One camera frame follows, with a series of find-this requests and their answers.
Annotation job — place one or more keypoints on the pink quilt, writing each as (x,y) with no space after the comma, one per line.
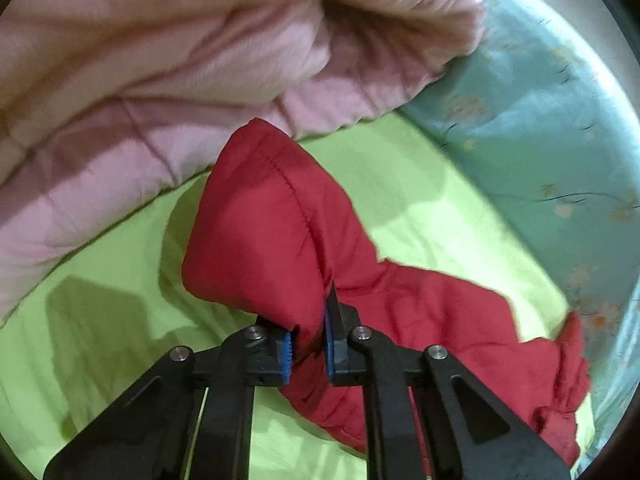
(150,85)

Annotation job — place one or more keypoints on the teal floral quilt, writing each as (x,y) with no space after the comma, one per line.
(540,140)

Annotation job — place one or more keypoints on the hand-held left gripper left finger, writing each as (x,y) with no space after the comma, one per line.
(288,356)

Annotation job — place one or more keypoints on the red padded jacket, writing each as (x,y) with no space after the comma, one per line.
(260,240)

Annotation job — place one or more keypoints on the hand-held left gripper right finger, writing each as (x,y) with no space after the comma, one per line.
(330,345)

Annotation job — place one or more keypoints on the lime green bed sheet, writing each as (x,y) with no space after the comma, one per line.
(120,320)

